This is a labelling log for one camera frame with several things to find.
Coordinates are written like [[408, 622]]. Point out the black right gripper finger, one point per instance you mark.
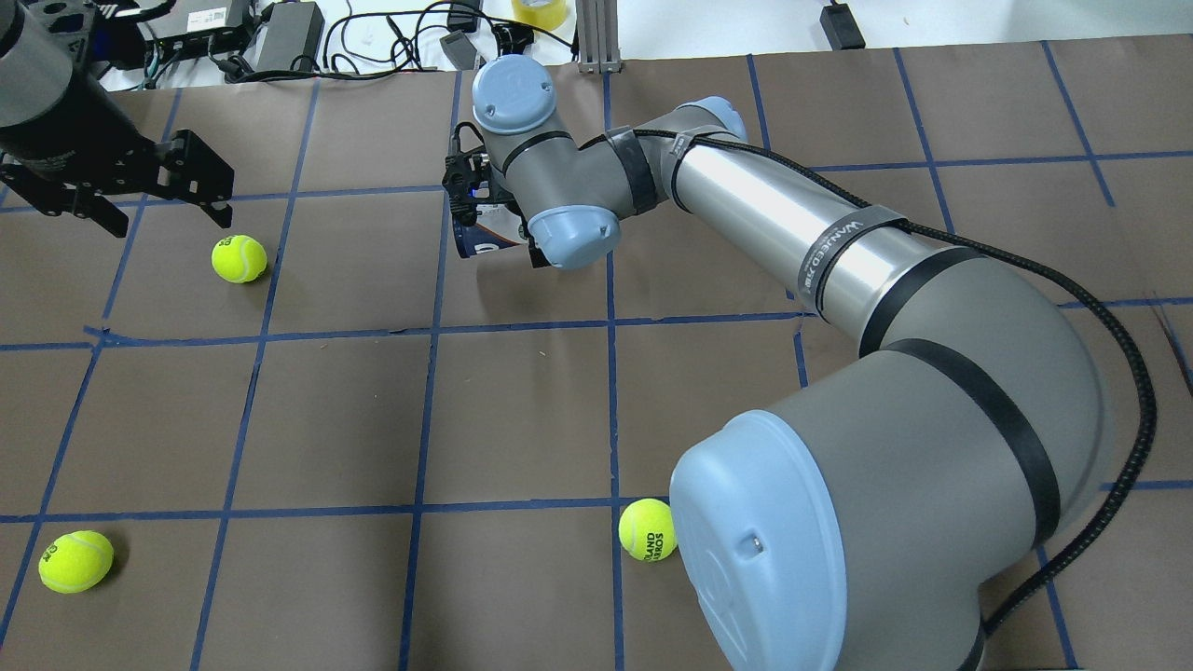
[[536, 255]]

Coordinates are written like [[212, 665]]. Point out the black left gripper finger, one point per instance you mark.
[[104, 214], [190, 171]]

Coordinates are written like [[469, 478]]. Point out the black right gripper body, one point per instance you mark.
[[488, 226]]

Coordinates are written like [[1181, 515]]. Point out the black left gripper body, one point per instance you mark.
[[58, 119]]

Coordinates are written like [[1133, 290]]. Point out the tennis ball can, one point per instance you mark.
[[484, 228]]

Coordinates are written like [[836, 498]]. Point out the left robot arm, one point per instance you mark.
[[68, 147]]

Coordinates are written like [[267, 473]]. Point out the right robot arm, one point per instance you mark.
[[893, 515]]

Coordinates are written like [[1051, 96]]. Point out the tennis ball near left gripper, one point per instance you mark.
[[239, 259]]

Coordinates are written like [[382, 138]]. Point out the Roland Garros tennis ball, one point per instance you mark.
[[646, 530]]

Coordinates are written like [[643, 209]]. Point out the middle tennis ball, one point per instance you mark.
[[76, 562]]

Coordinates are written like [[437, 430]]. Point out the black power brick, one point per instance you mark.
[[291, 40]]

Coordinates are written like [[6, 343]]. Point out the yellow tape roll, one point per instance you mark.
[[547, 15]]

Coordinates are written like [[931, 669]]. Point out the black power adapter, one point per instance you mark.
[[840, 27]]

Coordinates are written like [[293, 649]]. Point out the aluminium frame post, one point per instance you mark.
[[598, 37]]

